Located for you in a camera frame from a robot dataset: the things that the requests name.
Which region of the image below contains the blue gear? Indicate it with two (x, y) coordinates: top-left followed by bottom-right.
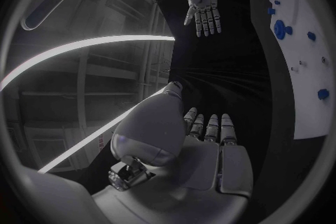
(273, 19), (293, 40)

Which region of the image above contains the blue square plug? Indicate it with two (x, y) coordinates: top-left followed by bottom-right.
(317, 88), (330, 101)

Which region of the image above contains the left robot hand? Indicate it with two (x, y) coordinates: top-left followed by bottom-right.
(91, 81), (254, 224)

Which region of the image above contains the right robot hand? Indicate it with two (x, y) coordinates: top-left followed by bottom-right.
(183, 0), (223, 38)

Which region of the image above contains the white task board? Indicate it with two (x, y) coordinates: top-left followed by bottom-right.
(264, 0), (335, 140)

